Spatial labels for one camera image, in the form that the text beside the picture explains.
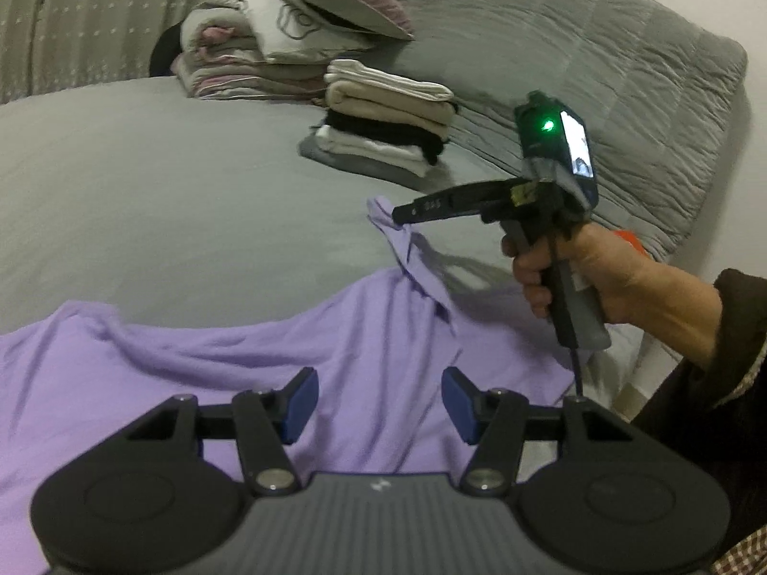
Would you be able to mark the purple shirt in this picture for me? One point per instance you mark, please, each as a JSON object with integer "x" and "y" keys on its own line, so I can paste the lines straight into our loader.
{"x": 180, "y": 371}

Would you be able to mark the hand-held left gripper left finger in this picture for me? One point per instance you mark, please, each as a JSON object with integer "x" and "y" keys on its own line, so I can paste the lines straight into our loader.
{"x": 302, "y": 401}

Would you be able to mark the folded grey pink quilt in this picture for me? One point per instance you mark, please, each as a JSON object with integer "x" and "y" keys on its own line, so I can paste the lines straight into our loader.
{"x": 227, "y": 66}

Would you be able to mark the person's right hand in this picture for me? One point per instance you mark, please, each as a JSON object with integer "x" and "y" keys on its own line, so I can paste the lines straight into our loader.
{"x": 611, "y": 269}

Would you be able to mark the grey quilted pillow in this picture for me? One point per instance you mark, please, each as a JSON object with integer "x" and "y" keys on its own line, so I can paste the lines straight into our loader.
{"x": 569, "y": 42}

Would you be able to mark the white printed pillow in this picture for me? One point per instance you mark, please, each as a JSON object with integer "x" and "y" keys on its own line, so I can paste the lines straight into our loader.
{"x": 293, "y": 30}

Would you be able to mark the person's right forearm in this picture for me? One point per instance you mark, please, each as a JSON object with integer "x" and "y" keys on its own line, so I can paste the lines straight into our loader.
{"x": 683, "y": 311}

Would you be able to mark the stack of folded clothes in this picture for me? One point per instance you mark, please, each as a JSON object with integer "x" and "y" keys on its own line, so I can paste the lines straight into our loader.
{"x": 377, "y": 126}

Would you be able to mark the person's dark jacket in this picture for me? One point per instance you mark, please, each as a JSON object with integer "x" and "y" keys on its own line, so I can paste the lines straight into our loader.
{"x": 719, "y": 431}

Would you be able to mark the grey star-patterned curtain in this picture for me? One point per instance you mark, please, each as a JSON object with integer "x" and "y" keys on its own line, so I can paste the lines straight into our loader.
{"x": 90, "y": 18}

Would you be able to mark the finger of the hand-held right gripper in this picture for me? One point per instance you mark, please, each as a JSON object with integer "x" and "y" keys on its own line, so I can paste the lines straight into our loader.
{"x": 443, "y": 203}

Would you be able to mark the checked cloth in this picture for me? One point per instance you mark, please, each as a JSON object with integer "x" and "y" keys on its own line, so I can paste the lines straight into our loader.
{"x": 743, "y": 554}

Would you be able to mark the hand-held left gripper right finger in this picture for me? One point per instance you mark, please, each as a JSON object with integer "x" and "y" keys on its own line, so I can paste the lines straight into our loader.
{"x": 458, "y": 401}

